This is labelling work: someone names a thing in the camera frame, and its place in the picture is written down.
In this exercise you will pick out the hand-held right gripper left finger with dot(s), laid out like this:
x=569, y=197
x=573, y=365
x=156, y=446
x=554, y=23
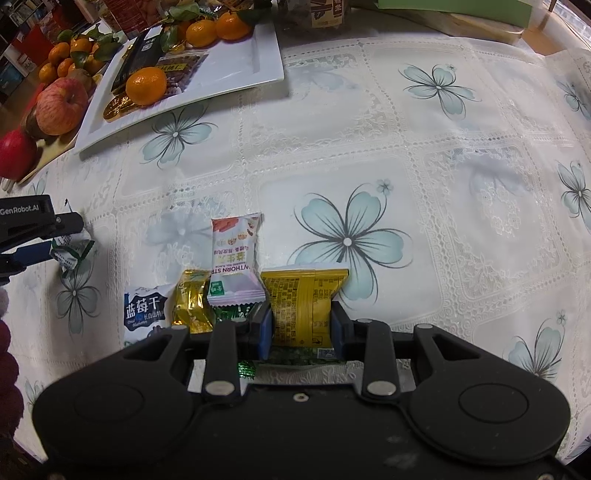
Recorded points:
x=264, y=333

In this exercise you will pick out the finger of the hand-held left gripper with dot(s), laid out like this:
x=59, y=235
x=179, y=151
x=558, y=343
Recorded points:
x=64, y=225
x=30, y=254

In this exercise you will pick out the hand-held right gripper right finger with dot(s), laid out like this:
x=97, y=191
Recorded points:
x=337, y=333

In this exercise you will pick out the green and white snack packet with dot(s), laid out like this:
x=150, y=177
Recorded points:
x=69, y=251

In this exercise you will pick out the green foil candy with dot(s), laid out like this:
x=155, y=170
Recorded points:
x=231, y=314

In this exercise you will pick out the yellow snack packet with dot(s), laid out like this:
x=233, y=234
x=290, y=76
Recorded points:
x=300, y=304

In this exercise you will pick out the orange and white snack packet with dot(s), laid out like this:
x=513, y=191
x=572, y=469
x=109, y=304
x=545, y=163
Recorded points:
x=235, y=263

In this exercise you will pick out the gold foil candy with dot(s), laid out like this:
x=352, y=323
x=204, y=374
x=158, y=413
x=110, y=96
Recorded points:
x=191, y=300

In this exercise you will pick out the blue and white snack packet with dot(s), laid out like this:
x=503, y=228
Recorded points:
x=145, y=311

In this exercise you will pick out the dark red apple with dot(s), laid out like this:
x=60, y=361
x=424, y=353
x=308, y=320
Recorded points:
x=16, y=154

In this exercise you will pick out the wooden fruit tray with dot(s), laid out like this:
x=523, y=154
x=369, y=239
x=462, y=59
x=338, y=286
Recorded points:
x=51, y=154

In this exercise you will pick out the dark round fruit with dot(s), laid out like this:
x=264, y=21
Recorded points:
x=33, y=124

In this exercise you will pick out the red yellow apple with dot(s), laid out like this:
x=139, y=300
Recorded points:
x=62, y=106

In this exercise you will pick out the gold foil chocolate coin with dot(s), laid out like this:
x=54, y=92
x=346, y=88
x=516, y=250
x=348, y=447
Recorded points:
x=117, y=108

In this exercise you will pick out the pile of leafy tangerines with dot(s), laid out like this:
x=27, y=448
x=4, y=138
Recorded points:
x=69, y=55

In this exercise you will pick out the white floral tablecloth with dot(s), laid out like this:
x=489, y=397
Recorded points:
x=415, y=184

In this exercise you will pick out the red storage boxes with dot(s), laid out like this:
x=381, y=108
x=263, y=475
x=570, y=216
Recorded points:
x=34, y=44

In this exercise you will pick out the black snack packet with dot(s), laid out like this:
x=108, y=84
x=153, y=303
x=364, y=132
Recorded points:
x=138, y=55

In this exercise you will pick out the brown clear snack packet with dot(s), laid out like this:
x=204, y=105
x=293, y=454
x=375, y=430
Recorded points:
x=184, y=69

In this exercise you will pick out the white rectangular plate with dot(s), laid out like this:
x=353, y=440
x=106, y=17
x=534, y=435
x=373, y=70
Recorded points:
x=231, y=64

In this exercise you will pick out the brown snack jar white lid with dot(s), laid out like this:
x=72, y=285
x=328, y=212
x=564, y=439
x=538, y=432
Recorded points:
x=323, y=11

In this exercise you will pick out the pale flat board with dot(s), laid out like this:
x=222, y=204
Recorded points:
x=485, y=30

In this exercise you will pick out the desk calendar green base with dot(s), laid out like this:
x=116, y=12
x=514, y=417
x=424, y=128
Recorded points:
x=461, y=11

